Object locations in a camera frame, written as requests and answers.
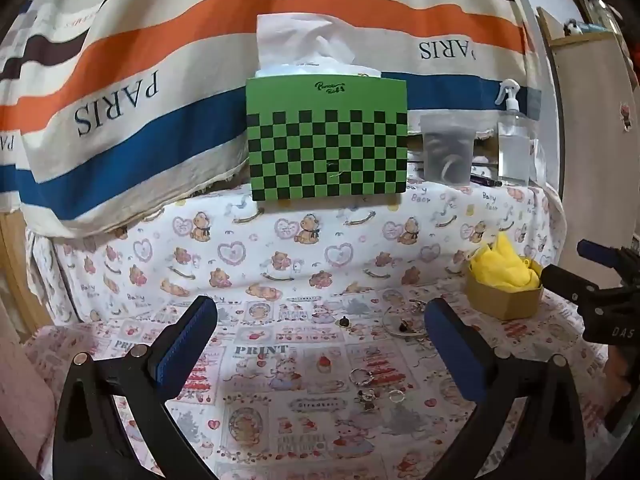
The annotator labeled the white tissue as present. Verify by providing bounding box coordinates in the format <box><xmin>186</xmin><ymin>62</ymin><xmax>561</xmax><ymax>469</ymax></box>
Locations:
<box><xmin>256</xmin><ymin>14</ymin><xmax>383</xmax><ymax>80</ymax></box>

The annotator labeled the patchwork printed cloth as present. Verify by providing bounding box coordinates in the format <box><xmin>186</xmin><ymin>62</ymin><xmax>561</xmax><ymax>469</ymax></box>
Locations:
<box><xmin>25</xmin><ymin>285</ymin><xmax>626</xmax><ymax>480</ymax></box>

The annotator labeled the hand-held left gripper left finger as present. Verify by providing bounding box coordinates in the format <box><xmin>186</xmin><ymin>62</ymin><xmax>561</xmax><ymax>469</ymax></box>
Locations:
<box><xmin>52</xmin><ymin>295</ymin><xmax>221</xmax><ymax>480</ymax></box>

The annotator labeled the wooden board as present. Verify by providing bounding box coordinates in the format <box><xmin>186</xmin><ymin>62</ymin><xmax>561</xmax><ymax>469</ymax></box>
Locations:
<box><xmin>537</xmin><ymin>7</ymin><xmax>640</xmax><ymax>241</ymax></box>

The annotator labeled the clear spray bottle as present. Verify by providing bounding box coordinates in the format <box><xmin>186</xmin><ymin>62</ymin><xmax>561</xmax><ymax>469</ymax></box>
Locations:
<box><xmin>495</xmin><ymin>78</ymin><xmax>533</xmax><ymax>186</ymax></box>

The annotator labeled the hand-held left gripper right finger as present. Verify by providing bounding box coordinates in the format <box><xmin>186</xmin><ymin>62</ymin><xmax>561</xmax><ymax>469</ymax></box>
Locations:
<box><xmin>424</xmin><ymin>297</ymin><xmax>586</xmax><ymax>480</ymax></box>

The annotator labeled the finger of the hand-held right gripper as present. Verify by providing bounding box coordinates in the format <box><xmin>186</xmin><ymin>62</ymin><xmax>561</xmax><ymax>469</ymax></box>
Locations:
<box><xmin>541</xmin><ymin>264</ymin><xmax>601</xmax><ymax>307</ymax></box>
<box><xmin>576</xmin><ymin>239</ymin><xmax>632</xmax><ymax>267</ymax></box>

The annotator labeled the frosted plastic cup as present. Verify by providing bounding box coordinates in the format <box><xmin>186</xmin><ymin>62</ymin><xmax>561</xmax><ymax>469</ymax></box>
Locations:
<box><xmin>419</xmin><ymin>114</ymin><xmax>476</xmax><ymax>184</ymax></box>

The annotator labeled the striped printed blanket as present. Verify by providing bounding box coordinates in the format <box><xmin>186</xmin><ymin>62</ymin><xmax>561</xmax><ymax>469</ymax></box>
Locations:
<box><xmin>0</xmin><ymin>0</ymin><xmax>543</xmax><ymax>238</ymax></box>

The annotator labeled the small cardboard box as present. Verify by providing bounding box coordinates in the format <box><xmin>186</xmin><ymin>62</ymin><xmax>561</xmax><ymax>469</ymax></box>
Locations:
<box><xmin>466</xmin><ymin>255</ymin><xmax>544</xmax><ymax>321</ymax></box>

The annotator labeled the bear printed cloth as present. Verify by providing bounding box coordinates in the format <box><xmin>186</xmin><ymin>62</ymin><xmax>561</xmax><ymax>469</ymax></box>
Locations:
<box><xmin>25</xmin><ymin>162</ymin><xmax>568</xmax><ymax>321</ymax></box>

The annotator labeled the green checkered tissue box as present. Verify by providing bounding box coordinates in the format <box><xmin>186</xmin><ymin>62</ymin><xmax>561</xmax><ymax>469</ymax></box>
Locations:
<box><xmin>245</xmin><ymin>76</ymin><xmax>408</xmax><ymax>202</ymax></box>

